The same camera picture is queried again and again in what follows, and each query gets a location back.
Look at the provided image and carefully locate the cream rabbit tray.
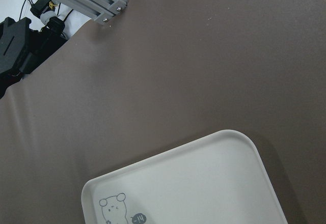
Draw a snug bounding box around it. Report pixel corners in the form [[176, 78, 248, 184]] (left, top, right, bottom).
[[81, 130, 287, 223]]

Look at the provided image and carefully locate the black stand on desk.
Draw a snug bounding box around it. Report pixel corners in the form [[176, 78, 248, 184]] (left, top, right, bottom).
[[1, 17, 67, 97]]

